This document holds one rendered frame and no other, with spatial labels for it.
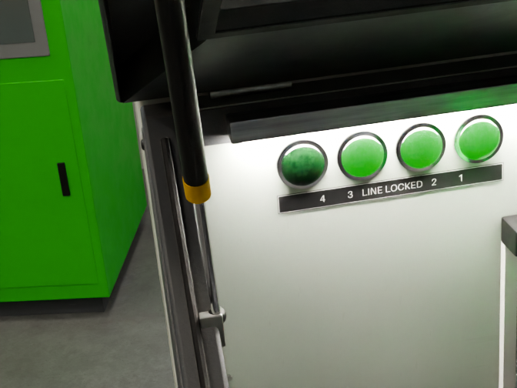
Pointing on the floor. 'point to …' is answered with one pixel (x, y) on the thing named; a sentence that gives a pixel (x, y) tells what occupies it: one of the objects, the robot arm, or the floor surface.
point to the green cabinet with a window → (62, 161)
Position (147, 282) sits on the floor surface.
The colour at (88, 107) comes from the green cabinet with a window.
